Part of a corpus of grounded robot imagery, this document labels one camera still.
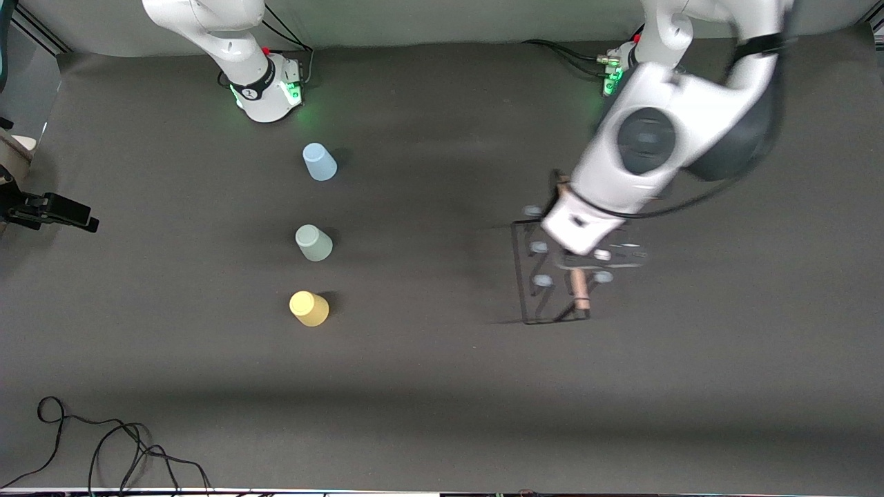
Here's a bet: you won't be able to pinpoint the black left arm base cables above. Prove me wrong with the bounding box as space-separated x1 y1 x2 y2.
521 21 646 77

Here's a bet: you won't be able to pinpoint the black left arm wrist cable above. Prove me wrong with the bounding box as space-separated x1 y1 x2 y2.
618 35 795 220

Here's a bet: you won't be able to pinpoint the beige box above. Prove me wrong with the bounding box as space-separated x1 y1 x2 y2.
0 131 37 184

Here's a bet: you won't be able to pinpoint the thin black loose cable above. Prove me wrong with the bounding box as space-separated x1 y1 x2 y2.
0 396 211 492

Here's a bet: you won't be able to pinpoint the black arm base cables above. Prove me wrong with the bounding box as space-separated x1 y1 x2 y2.
521 21 646 77
259 3 316 87

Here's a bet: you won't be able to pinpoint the black right arm base cables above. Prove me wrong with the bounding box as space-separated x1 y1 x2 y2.
259 3 316 87

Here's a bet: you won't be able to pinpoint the black wire cup holder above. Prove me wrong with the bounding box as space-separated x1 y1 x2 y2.
511 173 650 325

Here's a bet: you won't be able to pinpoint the dark grey table cloth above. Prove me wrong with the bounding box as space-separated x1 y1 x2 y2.
0 24 884 492

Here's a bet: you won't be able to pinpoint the pale green plastic cup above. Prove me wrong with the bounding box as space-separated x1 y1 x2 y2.
295 224 334 262

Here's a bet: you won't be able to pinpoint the yellow plastic cup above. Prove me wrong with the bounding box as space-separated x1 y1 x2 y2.
289 291 330 327

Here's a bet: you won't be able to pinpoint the pale blue plastic cup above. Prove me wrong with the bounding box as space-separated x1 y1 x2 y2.
302 143 338 182

